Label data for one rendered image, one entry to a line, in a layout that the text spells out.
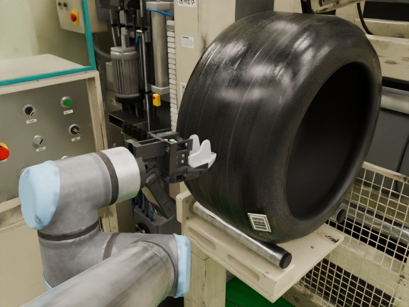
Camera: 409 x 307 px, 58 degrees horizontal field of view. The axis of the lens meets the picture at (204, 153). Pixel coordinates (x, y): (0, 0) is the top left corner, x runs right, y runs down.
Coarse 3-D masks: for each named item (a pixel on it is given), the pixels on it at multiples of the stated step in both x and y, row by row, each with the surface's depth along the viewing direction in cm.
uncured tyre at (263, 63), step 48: (240, 48) 78; (288, 48) 73; (336, 48) 75; (192, 96) 82; (240, 96) 73; (288, 96) 70; (336, 96) 114; (240, 144) 73; (288, 144) 74; (336, 144) 116; (192, 192) 93; (240, 192) 76; (288, 192) 117; (336, 192) 103; (288, 240) 92
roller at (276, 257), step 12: (192, 204) 114; (204, 216) 110; (216, 216) 107; (228, 228) 103; (240, 240) 101; (252, 240) 98; (264, 252) 95; (276, 252) 93; (288, 252) 93; (276, 264) 93; (288, 264) 94
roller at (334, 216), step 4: (340, 208) 110; (336, 212) 109; (340, 212) 109; (344, 212) 110; (332, 216) 110; (336, 216) 109; (340, 216) 109; (344, 216) 111; (336, 220) 110; (340, 220) 110
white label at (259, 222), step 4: (252, 216) 79; (256, 216) 78; (260, 216) 78; (264, 216) 77; (252, 220) 80; (256, 220) 79; (260, 220) 79; (264, 220) 78; (252, 224) 81; (256, 224) 81; (260, 224) 80; (264, 224) 79; (268, 224) 79; (256, 228) 82; (260, 228) 81; (264, 228) 81; (268, 228) 80
